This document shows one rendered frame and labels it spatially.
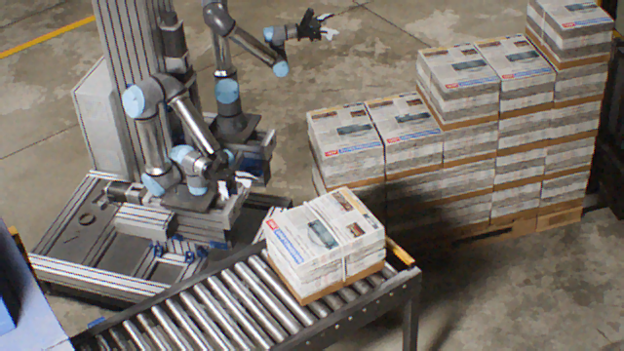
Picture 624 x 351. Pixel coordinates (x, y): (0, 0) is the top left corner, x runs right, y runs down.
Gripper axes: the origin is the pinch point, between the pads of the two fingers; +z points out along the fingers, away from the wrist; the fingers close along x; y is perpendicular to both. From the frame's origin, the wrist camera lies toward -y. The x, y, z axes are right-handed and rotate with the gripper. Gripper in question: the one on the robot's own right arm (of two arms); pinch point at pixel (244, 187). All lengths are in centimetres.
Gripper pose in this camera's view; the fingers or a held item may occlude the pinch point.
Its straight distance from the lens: 299.8
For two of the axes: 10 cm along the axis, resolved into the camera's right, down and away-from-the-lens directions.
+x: -6.9, 4.0, -6.1
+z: 7.2, 4.1, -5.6
